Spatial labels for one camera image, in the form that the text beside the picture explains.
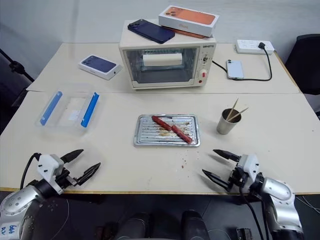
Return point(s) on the wooden skewer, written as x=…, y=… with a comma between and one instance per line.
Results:
x=241, y=112
x=234, y=106

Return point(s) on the light blue smartphone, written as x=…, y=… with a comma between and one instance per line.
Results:
x=235, y=69

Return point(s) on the black office chair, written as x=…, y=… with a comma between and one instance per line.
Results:
x=303, y=57

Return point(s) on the red sausage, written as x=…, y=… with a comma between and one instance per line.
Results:
x=162, y=122
x=182, y=134

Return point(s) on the dark blue smartphone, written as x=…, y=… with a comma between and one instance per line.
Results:
x=152, y=31

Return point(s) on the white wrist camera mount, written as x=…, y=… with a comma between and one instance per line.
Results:
x=248, y=165
x=48, y=163

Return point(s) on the blue phone box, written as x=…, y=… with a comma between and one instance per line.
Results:
x=98, y=65

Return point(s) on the small black floor box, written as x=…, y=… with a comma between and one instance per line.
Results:
x=243, y=233

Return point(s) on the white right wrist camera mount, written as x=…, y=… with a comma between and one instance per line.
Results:
x=248, y=165

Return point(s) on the cream toaster oven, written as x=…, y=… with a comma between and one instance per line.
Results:
x=205, y=40

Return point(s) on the metal cup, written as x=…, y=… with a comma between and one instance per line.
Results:
x=226, y=126

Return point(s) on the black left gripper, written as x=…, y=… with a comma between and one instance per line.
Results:
x=63, y=178

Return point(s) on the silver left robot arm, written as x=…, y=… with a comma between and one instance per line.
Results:
x=23, y=200

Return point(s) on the orange phone box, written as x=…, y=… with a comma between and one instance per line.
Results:
x=190, y=18

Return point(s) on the white power strip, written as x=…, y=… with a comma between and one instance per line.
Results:
x=246, y=46

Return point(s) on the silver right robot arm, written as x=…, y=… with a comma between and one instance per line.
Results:
x=281, y=197

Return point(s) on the clear container with blue clips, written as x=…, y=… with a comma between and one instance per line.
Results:
x=68, y=110

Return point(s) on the dark rounded shape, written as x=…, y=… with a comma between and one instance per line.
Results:
x=193, y=225
x=135, y=225

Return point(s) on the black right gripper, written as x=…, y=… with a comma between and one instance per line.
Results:
x=237, y=178

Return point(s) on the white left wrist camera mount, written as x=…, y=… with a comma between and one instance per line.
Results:
x=48, y=163

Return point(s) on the metal baking tray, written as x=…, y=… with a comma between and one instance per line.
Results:
x=150, y=137

